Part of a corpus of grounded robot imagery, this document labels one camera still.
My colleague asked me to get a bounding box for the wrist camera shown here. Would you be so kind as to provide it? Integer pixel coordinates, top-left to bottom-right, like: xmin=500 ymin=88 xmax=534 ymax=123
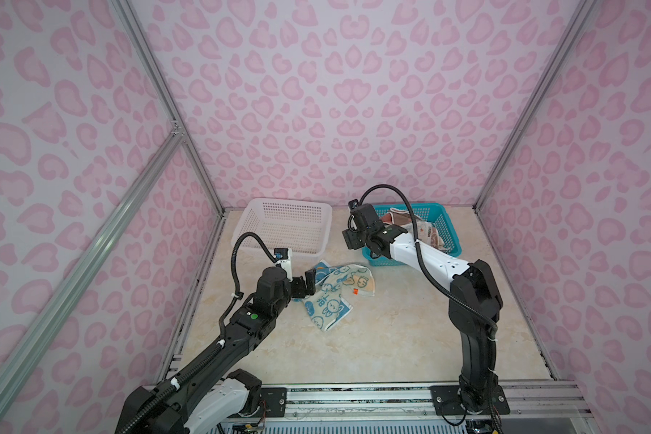
xmin=274 ymin=248 xmax=293 ymax=280
xmin=347 ymin=199 xmax=360 ymax=211

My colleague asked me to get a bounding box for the left aluminium corner post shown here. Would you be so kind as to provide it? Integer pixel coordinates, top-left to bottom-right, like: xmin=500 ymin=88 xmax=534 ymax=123
xmin=110 ymin=0 xmax=225 ymax=216

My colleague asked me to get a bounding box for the white plastic basket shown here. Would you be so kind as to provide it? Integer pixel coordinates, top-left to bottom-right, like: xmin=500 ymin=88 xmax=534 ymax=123
xmin=231 ymin=198 xmax=333 ymax=260

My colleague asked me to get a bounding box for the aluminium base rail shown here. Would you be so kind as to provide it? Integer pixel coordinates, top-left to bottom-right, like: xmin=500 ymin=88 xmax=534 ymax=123
xmin=156 ymin=379 xmax=598 ymax=434

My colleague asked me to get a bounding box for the blue bunny pattern towel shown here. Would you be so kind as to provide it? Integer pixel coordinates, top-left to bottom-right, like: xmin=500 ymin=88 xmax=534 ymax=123
xmin=302 ymin=261 xmax=375 ymax=332

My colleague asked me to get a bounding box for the striped rabbit letter towel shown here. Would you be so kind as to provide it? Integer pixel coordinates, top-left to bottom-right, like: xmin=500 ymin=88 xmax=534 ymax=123
xmin=403 ymin=222 xmax=448 ymax=252

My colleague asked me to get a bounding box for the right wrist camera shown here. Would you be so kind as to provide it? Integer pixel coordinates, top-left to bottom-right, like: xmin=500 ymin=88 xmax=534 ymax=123
xmin=347 ymin=199 xmax=360 ymax=211

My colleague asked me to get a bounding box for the teal plastic basket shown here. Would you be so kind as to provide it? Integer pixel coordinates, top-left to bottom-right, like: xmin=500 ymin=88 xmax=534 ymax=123
xmin=374 ymin=203 xmax=462 ymax=258

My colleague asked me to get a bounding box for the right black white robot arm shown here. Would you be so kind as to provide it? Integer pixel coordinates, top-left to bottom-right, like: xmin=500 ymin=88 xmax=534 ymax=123
xmin=343 ymin=200 xmax=504 ymax=414

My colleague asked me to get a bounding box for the red brown towel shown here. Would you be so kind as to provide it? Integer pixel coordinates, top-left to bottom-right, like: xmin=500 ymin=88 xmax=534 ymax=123
xmin=381 ymin=207 xmax=424 ymax=228

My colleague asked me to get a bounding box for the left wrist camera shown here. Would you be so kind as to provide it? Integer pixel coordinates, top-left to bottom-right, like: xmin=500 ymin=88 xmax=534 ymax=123
xmin=274 ymin=248 xmax=293 ymax=280

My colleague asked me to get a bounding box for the aluminium corner post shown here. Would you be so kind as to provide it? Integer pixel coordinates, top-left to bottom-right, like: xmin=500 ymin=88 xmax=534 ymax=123
xmin=473 ymin=0 xmax=601 ymax=214
xmin=110 ymin=0 xmax=225 ymax=216

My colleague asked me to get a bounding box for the right aluminium corner post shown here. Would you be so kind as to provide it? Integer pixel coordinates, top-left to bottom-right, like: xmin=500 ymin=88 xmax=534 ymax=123
xmin=473 ymin=0 xmax=601 ymax=214

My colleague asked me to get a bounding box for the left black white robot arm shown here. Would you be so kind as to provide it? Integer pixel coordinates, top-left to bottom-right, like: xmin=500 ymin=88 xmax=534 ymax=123
xmin=115 ymin=266 xmax=316 ymax=433

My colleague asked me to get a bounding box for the aluminium frame diagonal bar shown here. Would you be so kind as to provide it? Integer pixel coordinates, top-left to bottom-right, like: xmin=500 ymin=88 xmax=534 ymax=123
xmin=0 ymin=130 xmax=184 ymax=422

